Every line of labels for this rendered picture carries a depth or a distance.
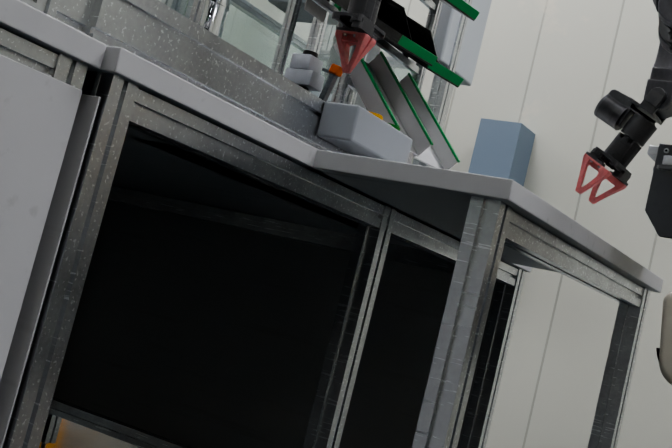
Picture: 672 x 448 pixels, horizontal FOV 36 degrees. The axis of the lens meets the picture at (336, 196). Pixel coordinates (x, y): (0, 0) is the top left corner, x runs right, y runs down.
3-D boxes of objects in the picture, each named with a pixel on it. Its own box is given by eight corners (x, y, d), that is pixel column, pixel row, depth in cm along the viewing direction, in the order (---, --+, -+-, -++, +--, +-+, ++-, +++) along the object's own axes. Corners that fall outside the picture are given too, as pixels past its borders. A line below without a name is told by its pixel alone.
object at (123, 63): (531, 272, 244) (533, 260, 245) (114, 72, 116) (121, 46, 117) (99, 184, 316) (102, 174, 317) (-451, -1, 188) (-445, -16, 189)
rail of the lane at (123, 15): (401, 204, 199) (414, 150, 200) (88, 49, 123) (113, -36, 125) (376, 199, 202) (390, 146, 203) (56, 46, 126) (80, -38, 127)
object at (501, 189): (660, 293, 214) (663, 279, 214) (508, 200, 138) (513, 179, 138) (373, 235, 251) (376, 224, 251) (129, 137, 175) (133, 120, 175)
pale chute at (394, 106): (418, 157, 218) (433, 144, 216) (382, 139, 208) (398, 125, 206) (368, 65, 233) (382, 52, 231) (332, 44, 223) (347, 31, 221)
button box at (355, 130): (405, 171, 183) (414, 138, 184) (351, 140, 165) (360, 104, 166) (371, 166, 187) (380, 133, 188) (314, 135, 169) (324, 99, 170)
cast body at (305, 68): (321, 92, 196) (330, 57, 197) (309, 85, 192) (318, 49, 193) (286, 88, 200) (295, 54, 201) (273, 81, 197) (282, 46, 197)
